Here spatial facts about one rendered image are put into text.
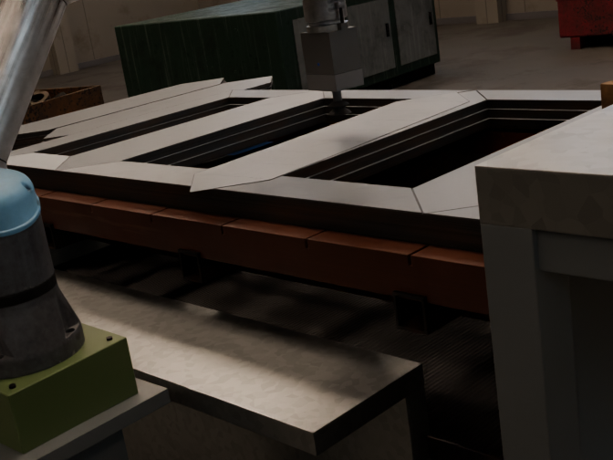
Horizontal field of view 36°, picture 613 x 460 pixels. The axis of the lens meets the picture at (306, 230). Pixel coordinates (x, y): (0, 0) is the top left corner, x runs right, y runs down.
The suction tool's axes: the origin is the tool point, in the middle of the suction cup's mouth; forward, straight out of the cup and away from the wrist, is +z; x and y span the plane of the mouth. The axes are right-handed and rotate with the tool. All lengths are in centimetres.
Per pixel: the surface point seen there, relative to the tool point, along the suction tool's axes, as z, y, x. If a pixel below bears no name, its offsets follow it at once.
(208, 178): 3.9, -2.6, 30.3
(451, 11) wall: 76, 731, -747
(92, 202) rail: 8.0, 21.2, 41.1
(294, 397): 23, -46, 47
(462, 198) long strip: 4, -50, 20
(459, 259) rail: 8, -58, 29
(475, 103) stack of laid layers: 4.1, -5.9, -28.5
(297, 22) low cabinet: 21, 417, -291
